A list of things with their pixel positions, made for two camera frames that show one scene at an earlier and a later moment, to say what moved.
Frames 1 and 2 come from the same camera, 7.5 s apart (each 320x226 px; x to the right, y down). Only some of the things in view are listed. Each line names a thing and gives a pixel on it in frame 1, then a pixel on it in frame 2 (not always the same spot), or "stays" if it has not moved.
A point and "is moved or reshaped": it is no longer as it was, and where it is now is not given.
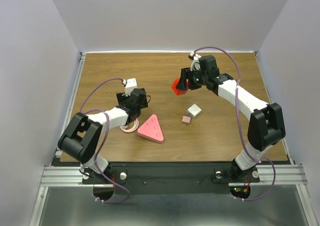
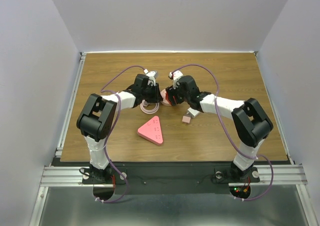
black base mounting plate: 168,178 stays
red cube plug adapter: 178,92 is moved or reshaped
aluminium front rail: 67,176 stays
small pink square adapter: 186,119 stays
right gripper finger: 186,73 → 171,95
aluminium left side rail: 82,55 stays
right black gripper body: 199,79 → 181,97
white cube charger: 194,110 stays
